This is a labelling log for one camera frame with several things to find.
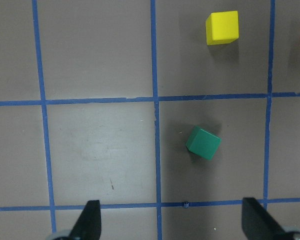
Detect yellow wooden block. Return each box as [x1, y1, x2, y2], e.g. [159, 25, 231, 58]
[205, 10, 239, 46]

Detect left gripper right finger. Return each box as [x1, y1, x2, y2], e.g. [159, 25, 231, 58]
[241, 197, 294, 240]

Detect green wooden block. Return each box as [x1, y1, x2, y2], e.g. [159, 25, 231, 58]
[185, 125, 222, 161]

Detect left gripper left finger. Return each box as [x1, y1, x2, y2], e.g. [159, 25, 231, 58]
[67, 200, 101, 240]

